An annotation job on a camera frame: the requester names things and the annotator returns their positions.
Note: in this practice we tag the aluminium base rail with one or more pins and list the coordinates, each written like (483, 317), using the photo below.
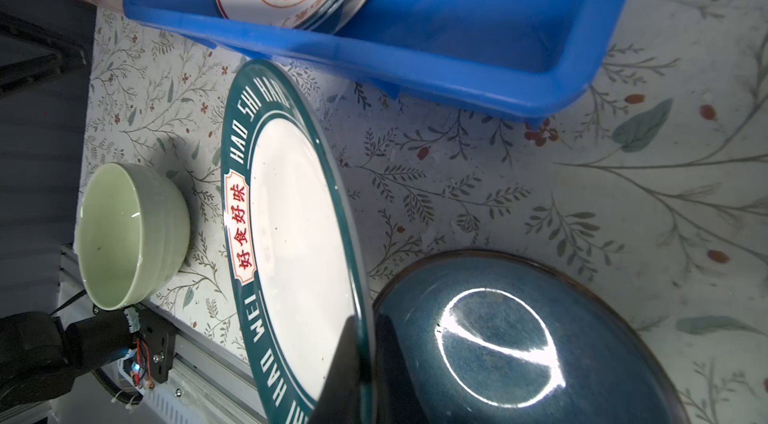
(206, 384)

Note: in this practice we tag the white plate dark green rim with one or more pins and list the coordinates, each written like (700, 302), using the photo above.
(293, 252)

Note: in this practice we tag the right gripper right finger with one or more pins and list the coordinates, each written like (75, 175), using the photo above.
(397, 401)

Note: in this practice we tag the blue plastic bin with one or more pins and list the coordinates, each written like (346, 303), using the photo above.
(512, 58)

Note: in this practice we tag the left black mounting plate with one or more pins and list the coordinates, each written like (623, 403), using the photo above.
(156, 340)

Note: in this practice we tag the green ceramic bowl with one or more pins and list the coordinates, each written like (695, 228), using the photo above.
(132, 235)

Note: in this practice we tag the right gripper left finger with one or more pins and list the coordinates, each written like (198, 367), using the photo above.
(339, 401)

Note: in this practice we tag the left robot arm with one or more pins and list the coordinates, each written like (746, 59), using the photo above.
(41, 358)

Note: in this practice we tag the dark blue ceramic bowl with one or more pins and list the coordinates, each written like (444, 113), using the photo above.
(489, 337)

